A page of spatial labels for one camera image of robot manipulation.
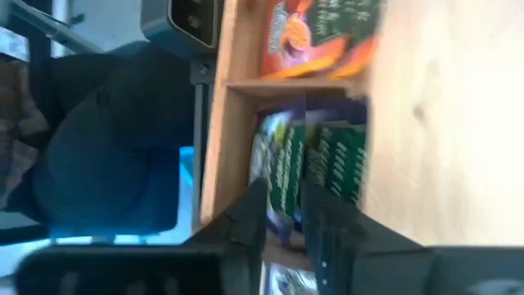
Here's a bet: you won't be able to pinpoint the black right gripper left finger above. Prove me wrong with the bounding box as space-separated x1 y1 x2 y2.
187 179 269 295

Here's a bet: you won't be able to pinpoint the dark purple Ahmad tea bag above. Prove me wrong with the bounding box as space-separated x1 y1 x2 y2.
305 98 368 206
268 261 319 295

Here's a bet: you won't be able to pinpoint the black aluminium table frame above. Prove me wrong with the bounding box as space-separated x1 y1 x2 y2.
188 52 215 233

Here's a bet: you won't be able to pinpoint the green tea packets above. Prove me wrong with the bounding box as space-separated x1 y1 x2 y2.
248 107 307 247

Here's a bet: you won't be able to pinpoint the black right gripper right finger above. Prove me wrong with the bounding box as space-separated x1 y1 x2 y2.
300 181 426 295

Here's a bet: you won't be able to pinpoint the grey table-level camera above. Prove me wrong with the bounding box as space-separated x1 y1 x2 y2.
140 0 225 53

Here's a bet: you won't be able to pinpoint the orange Ahmad tea bag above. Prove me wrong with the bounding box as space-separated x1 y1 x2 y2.
260 0 386 79
327 35 381 79

